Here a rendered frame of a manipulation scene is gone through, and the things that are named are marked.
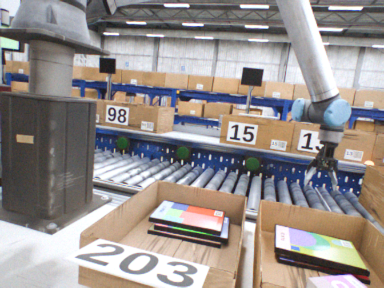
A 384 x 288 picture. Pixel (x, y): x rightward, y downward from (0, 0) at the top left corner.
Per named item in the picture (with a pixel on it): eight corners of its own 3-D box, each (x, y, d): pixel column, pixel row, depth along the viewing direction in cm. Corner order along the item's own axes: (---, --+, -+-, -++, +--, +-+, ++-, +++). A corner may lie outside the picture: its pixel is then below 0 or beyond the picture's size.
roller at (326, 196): (363, 240, 85) (347, 245, 87) (327, 193, 135) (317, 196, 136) (356, 227, 85) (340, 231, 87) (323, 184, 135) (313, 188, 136)
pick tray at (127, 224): (75, 284, 48) (76, 234, 46) (154, 208, 85) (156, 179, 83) (228, 331, 41) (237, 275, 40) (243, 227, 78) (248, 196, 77)
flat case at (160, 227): (227, 244, 64) (228, 238, 64) (153, 230, 67) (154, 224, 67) (229, 221, 77) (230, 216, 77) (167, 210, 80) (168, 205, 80)
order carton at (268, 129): (218, 144, 151) (222, 114, 149) (226, 139, 179) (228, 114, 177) (290, 154, 142) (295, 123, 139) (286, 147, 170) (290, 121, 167)
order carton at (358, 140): (289, 154, 142) (294, 123, 139) (285, 147, 170) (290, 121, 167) (370, 166, 132) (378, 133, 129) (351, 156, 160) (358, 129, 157)
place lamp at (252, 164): (244, 170, 142) (246, 157, 140) (244, 169, 143) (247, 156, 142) (258, 172, 140) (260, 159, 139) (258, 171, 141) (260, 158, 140)
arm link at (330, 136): (317, 128, 112) (342, 131, 110) (315, 139, 113) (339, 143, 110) (321, 130, 104) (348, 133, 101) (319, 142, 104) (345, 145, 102)
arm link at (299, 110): (306, 97, 95) (336, 101, 97) (290, 97, 106) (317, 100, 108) (302, 123, 97) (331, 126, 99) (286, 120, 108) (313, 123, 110)
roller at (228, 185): (219, 217, 97) (207, 211, 98) (235, 181, 147) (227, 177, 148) (225, 206, 96) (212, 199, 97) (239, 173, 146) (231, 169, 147)
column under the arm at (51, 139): (51, 235, 63) (54, 96, 57) (-28, 212, 69) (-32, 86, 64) (112, 200, 87) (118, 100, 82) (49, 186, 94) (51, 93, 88)
